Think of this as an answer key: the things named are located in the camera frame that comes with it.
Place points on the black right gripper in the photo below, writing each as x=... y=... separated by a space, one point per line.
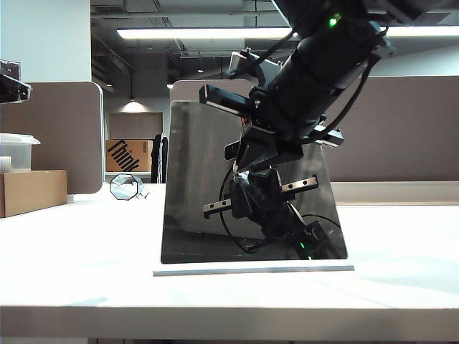
x=261 y=118

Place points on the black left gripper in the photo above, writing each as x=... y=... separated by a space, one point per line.
x=12 y=89

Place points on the square mirror with white base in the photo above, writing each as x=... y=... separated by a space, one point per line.
x=197 y=186

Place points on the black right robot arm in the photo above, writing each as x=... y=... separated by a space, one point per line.
x=322 y=64

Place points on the clear plastic lidded container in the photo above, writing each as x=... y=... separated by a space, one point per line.
x=18 y=152

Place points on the narrow brown desk partition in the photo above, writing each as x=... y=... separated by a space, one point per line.
x=68 y=136

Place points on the small white box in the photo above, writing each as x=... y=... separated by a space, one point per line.
x=4 y=164

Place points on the plain brown cardboard box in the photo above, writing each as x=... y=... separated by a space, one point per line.
x=32 y=191

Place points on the black hanging jacket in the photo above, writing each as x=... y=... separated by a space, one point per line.
x=159 y=161

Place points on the round pendant lamp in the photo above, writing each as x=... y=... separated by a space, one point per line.
x=134 y=106

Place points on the wide brown desk partition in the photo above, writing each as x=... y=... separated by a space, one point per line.
x=401 y=129

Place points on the printed Think cardboard box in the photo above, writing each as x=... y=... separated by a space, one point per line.
x=125 y=156

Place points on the tan desk ledge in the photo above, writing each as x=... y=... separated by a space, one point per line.
x=398 y=193

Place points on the long ceiling light strip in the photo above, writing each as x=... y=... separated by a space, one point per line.
x=201 y=33

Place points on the octagonal glass container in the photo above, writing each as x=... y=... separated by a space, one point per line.
x=124 y=186

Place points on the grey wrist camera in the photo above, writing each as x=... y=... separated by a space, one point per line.
x=240 y=62

